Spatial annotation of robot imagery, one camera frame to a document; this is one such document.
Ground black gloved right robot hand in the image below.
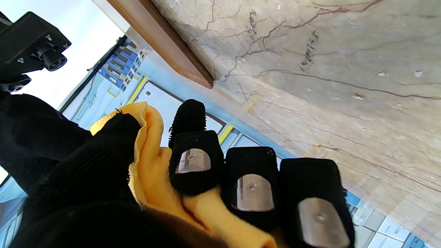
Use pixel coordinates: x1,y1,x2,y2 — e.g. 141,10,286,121
0,92,93,194

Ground warehouse print backdrop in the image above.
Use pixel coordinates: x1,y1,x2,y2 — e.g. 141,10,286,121
0,34,441,248

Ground brown wooden tray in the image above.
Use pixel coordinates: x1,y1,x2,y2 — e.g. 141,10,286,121
105,0,215,90

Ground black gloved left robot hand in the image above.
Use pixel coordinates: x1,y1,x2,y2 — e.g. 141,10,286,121
10,99,356,248

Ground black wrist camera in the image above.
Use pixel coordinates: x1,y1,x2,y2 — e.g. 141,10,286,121
0,11,72,93

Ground yellow cloth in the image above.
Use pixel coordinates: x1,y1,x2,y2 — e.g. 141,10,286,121
90,101,278,248

